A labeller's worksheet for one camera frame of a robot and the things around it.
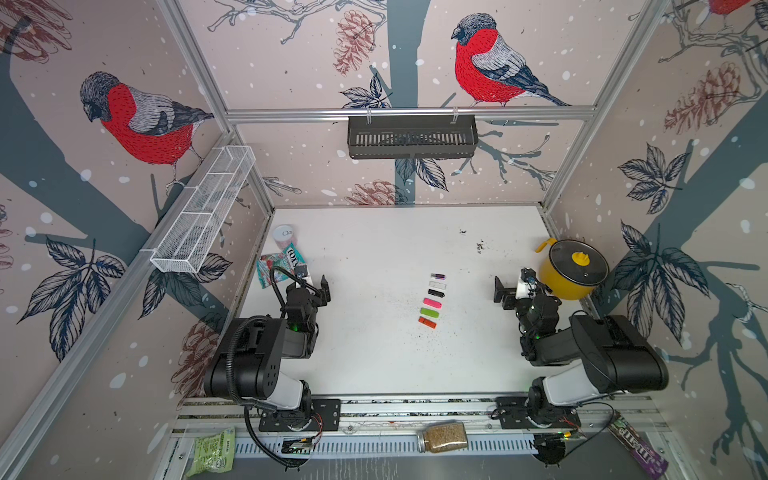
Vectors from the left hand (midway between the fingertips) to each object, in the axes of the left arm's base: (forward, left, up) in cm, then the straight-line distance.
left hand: (315, 270), depth 91 cm
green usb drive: (-9, -35, -9) cm, 38 cm away
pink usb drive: (-6, -37, -10) cm, 39 cm away
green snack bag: (-45, +17, -8) cm, 49 cm away
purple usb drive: (+4, -41, -9) cm, 42 cm away
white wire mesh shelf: (-3, +26, +22) cm, 34 cm away
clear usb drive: (0, -39, -9) cm, 40 cm away
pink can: (+18, +16, -5) cm, 24 cm away
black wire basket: (+46, -22, +18) cm, 54 cm away
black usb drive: (-3, -38, -8) cm, 39 cm away
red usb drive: (-13, -36, -9) cm, 39 cm away
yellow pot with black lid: (+1, -81, -1) cm, 81 cm away
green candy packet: (+8, +12, -6) cm, 15 cm away
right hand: (-1, -62, 0) cm, 62 cm away
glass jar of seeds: (-42, -36, -4) cm, 56 cm away
